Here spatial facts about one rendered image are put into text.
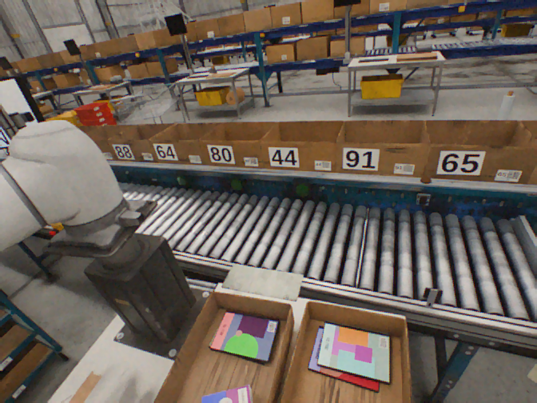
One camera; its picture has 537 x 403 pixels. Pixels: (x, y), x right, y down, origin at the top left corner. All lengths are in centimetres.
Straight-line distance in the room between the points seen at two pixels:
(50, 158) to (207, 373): 69
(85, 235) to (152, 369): 48
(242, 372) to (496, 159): 122
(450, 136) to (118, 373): 170
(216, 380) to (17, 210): 65
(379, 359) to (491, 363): 110
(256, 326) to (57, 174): 68
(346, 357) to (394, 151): 86
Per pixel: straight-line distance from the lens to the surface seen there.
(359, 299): 104
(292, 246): 119
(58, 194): 70
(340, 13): 578
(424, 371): 179
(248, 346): 92
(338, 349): 89
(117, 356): 113
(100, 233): 76
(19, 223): 71
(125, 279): 82
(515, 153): 141
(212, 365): 95
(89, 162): 71
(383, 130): 160
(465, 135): 165
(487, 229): 141
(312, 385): 88
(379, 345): 91
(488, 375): 189
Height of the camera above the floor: 158
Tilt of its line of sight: 34 degrees down
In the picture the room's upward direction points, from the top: 10 degrees counter-clockwise
